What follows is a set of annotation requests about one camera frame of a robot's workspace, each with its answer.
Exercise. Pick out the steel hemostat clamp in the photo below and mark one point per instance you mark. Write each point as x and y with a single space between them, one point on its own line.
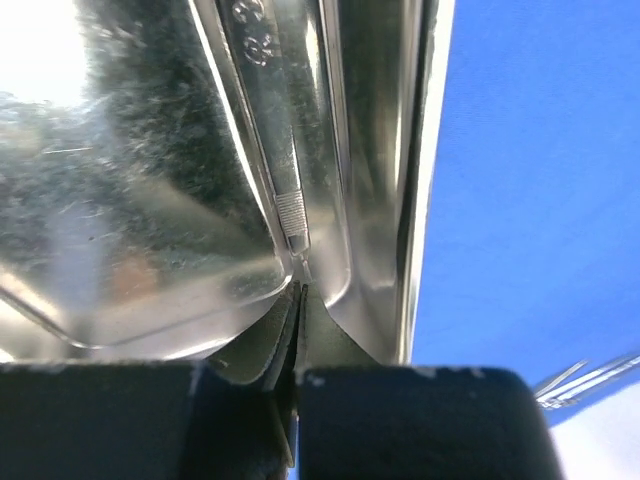
555 380

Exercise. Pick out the blue surgical drape cloth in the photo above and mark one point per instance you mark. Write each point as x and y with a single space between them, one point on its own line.
532 252

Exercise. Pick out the steel surgical forceps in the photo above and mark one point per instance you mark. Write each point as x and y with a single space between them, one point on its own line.
584 383

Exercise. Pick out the steel scalpel handle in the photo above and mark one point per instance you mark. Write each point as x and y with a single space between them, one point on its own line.
254 39

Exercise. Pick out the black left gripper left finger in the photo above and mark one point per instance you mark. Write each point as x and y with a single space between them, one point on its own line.
226 416

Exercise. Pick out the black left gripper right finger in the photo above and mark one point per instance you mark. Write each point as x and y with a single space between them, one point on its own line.
359 419

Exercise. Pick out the stainless steel instrument tray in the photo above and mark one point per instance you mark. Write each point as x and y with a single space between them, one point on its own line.
137 219

